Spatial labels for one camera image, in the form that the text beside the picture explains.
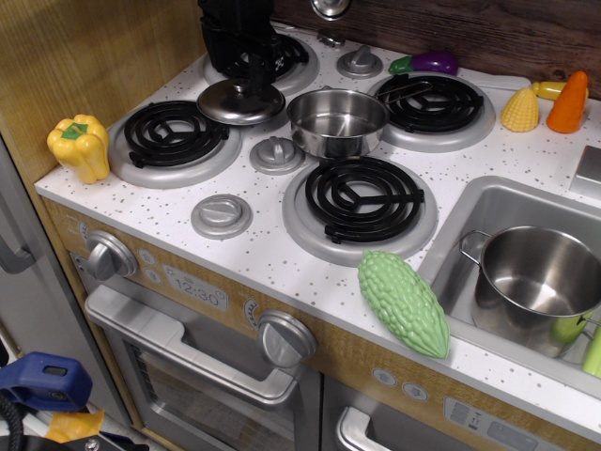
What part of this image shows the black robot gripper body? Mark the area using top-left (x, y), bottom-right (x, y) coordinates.
top-left (197, 0), bottom-right (281, 73)

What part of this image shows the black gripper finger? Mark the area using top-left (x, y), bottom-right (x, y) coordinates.
top-left (248, 54), bottom-right (276, 101)

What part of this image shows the silver metal pot lid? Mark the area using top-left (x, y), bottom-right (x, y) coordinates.
top-left (197, 79), bottom-right (285, 126)

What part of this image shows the large steel pot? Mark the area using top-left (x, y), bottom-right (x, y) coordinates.
top-left (458, 225), bottom-right (600, 358)

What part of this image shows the back left black burner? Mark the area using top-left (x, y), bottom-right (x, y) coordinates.
top-left (223, 35), bottom-right (309, 81)

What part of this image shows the black burner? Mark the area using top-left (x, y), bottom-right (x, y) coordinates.
top-left (124, 101), bottom-right (229, 168)
top-left (304, 157), bottom-right (425, 243)
top-left (223, 35), bottom-right (309, 81)
top-left (375, 74), bottom-right (484, 133)

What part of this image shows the grey stovetop knob middle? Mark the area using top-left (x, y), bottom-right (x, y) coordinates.
top-left (249, 136), bottom-right (305, 175)

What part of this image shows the grey stovetop knob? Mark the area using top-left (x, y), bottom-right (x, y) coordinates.
top-left (191, 194), bottom-right (253, 240)
top-left (249, 136), bottom-right (305, 175)
top-left (336, 45), bottom-right (383, 79)

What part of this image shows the small steel saucepan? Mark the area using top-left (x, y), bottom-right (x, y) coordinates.
top-left (286, 82), bottom-right (433, 160)

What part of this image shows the grey stovetop knob back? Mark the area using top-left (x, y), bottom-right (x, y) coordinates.
top-left (336, 45), bottom-right (383, 79)

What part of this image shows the front left black burner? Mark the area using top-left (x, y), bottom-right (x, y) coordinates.
top-left (124, 101), bottom-right (229, 168)

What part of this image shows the grey stovetop knob front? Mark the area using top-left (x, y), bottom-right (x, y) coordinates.
top-left (191, 194), bottom-right (253, 240)

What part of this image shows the front right black burner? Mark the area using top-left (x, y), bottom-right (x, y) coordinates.
top-left (304, 157), bottom-right (425, 243)

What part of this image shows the back right black burner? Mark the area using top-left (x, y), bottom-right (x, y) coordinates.
top-left (375, 74), bottom-right (484, 133)

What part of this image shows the purple toy eggplant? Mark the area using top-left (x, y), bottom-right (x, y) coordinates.
top-left (388, 51), bottom-right (459, 75)

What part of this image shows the yellow toy bell pepper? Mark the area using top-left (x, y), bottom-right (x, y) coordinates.
top-left (46, 114), bottom-right (110, 184)

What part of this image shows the silver oven knob left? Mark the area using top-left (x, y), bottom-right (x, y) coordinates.
top-left (86, 230), bottom-right (138, 282)

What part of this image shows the silver oven knob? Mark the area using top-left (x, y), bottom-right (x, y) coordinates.
top-left (86, 230), bottom-right (138, 282)
top-left (257, 310), bottom-right (317, 368)

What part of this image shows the green toy bitter gourd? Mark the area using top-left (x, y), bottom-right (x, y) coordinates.
top-left (358, 250), bottom-right (450, 359)

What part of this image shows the grey toy sink basin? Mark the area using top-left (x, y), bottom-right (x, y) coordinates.
top-left (419, 176), bottom-right (600, 399)

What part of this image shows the silver oven knob right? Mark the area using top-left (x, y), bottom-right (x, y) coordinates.
top-left (257, 310), bottom-right (317, 368)

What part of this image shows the yellow toy corn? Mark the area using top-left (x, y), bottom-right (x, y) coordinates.
top-left (501, 88), bottom-right (539, 132)

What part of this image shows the yellow toy banana piece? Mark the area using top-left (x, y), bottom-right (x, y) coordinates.
top-left (532, 81), bottom-right (566, 101)

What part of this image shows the orange toy carrot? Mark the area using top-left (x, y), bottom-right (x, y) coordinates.
top-left (546, 70), bottom-right (588, 133)

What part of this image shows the grey faucet base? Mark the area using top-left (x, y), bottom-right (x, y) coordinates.
top-left (569, 146), bottom-right (601, 199)

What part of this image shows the blue clamp tool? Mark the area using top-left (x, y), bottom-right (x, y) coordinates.
top-left (1, 352), bottom-right (93, 412)

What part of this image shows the silver wall hook knob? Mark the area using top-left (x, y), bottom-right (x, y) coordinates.
top-left (310, 0), bottom-right (352, 22)

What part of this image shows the silver oven door handle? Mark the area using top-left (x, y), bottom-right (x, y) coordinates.
top-left (85, 284), bottom-right (301, 414)

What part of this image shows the grey fridge handle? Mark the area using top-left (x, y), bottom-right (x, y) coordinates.
top-left (0, 187), bottom-right (39, 275)

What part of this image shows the silver right door handle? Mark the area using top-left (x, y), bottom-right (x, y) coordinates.
top-left (335, 407), bottom-right (389, 451)

